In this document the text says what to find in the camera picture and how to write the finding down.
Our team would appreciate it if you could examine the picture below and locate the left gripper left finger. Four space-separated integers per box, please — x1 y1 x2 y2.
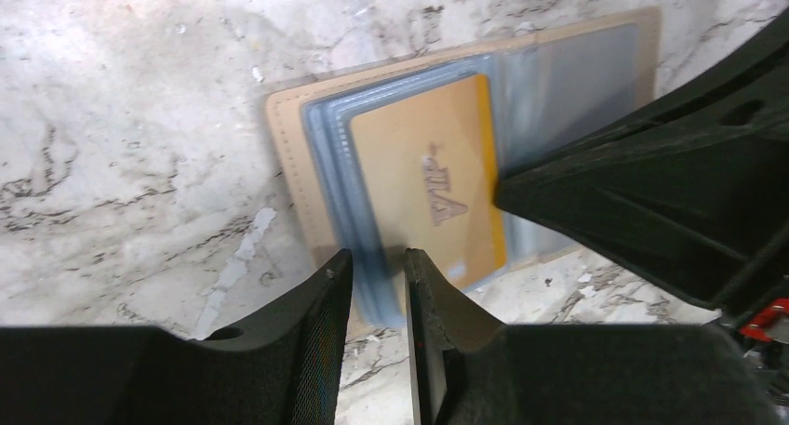
1 249 353 424

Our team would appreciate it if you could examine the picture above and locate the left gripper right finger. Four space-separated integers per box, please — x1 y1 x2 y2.
403 248 780 424

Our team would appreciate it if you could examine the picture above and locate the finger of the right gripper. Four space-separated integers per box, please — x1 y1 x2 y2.
495 113 788 312
511 10 788 175

